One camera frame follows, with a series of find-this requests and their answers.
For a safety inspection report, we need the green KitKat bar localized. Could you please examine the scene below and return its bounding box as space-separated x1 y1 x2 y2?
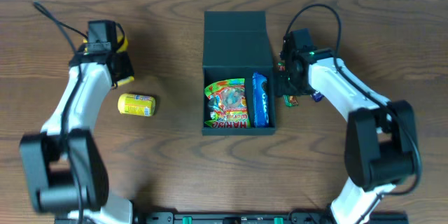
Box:
277 62 299 107

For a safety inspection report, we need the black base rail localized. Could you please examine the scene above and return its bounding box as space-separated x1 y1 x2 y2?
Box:
54 211 410 224

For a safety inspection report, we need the dark green gift box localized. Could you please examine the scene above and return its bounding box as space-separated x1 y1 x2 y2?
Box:
202 11 277 136

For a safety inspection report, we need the Haribo worms gummy bag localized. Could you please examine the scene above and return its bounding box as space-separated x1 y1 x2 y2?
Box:
204 78 251 129

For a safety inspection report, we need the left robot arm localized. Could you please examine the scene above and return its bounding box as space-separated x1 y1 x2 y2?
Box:
20 20 134 223

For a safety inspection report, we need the yellow snack bag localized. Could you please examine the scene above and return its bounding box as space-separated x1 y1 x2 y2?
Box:
79 34 134 89

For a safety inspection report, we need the blue Oreo cookie pack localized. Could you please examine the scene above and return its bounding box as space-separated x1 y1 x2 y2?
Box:
252 72 270 127

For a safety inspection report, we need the purple Dairy Milk bar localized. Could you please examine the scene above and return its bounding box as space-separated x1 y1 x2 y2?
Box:
311 91 325 102

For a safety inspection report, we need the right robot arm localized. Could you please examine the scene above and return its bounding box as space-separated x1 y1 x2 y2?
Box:
275 29 421 223

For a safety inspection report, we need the left black cable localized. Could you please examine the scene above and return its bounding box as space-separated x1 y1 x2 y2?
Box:
33 1 88 224

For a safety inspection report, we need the yellow candy canister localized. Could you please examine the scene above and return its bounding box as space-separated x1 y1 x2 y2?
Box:
118 93 156 117

